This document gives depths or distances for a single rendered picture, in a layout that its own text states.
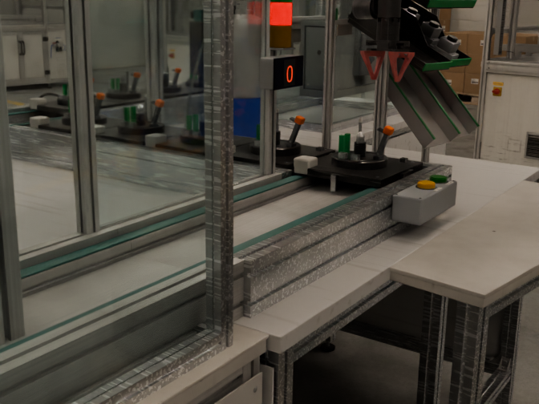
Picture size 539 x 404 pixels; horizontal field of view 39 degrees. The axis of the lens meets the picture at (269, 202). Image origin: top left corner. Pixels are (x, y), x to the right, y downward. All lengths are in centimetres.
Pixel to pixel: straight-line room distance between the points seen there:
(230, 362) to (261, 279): 18
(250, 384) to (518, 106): 508
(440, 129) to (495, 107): 404
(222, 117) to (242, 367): 39
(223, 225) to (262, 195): 63
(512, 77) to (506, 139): 48
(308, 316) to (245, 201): 46
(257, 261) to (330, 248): 25
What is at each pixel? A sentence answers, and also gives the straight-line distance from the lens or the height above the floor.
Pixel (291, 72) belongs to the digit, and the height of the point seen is 120.
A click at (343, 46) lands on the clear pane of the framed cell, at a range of 301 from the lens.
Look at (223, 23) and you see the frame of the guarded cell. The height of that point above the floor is 134.
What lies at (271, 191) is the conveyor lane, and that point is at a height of 94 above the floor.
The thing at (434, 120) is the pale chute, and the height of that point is 104.
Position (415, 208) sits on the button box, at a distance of 166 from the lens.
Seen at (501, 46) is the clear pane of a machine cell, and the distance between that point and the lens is 615.
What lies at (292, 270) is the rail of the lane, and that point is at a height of 91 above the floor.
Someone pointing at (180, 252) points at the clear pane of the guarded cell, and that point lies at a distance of 105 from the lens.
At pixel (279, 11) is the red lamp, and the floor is 134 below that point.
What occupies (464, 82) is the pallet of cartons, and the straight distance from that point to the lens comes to 1038.
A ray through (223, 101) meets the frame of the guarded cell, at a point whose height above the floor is 124.
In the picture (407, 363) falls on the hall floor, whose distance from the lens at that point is 305.
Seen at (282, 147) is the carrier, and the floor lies 99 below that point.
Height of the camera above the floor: 138
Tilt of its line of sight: 15 degrees down
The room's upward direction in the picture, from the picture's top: 1 degrees clockwise
